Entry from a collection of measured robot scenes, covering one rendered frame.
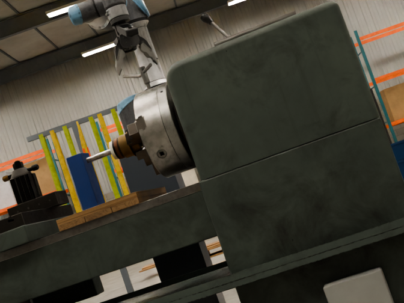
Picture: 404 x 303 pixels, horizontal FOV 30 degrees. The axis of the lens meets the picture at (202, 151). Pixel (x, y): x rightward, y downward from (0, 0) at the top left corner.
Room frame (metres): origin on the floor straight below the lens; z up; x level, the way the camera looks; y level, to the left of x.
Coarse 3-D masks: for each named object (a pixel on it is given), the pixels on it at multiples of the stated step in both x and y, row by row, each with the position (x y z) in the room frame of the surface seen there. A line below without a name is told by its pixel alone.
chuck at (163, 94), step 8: (160, 88) 2.54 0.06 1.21; (168, 88) 2.56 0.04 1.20; (160, 96) 2.51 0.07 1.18; (168, 96) 2.52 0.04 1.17; (160, 104) 2.49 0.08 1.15; (168, 104) 2.48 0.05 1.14; (168, 112) 2.47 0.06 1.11; (168, 120) 2.47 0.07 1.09; (176, 120) 2.51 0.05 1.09; (168, 128) 2.47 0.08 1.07; (176, 128) 2.47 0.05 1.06; (168, 136) 2.48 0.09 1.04; (176, 136) 2.48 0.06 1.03; (176, 144) 2.49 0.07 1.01; (184, 144) 2.50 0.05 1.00; (176, 152) 2.50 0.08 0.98; (184, 152) 2.51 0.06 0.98; (184, 160) 2.53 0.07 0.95; (192, 160) 2.55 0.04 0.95; (192, 168) 2.62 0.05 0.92
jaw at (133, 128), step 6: (138, 120) 2.50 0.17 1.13; (144, 120) 2.50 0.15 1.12; (132, 126) 2.52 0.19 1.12; (138, 126) 2.50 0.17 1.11; (144, 126) 2.50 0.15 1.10; (132, 132) 2.52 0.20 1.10; (138, 132) 2.52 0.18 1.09; (126, 138) 2.60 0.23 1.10; (132, 138) 2.57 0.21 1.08; (138, 138) 2.57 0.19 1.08; (132, 144) 2.62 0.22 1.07
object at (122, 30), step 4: (124, 24) 2.65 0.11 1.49; (128, 24) 2.64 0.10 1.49; (120, 28) 2.61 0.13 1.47; (124, 28) 2.59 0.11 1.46; (128, 28) 2.57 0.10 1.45; (132, 28) 2.57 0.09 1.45; (136, 28) 2.57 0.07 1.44; (120, 32) 2.63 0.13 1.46; (124, 32) 2.58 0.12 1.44; (128, 32) 2.57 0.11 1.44; (132, 32) 2.57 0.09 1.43; (136, 32) 2.58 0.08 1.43; (128, 36) 2.57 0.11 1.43; (132, 36) 2.59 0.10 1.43
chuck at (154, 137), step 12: (144, 96) 2.54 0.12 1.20; (156, 96) 2.51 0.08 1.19; (144, 108) 2.51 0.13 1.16; (156, 108) 2.49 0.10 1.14; (156, 120) 2.48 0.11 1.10; (144, 132) 2.49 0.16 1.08; (156, 132) 2.48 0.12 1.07; (144, 144) 2.50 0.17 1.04; (156, 144) 2.49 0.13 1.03; (168, 144) 2.49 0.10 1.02; (156, 156) 2.51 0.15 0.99; (168, 156) 2.51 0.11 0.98; (156, 168) 2.55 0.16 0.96; (168, 168) 2.56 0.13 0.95; (180, 168) 2.58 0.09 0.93
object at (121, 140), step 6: (126, 132) 2.64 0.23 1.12; (120, 138) 2.64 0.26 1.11; (114, 144) 2.64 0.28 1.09; (120, 144) 2.63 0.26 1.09; (126, 144) 2.62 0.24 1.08; (138, 144) 2.63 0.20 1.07; (114, 150) 2.64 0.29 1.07; (120, 150) 2.64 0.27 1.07; (126, 150) 2.63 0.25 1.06; (132, 150) 2.64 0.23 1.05; (120, 156) 2.65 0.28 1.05; (126, 156) 2.65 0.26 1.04
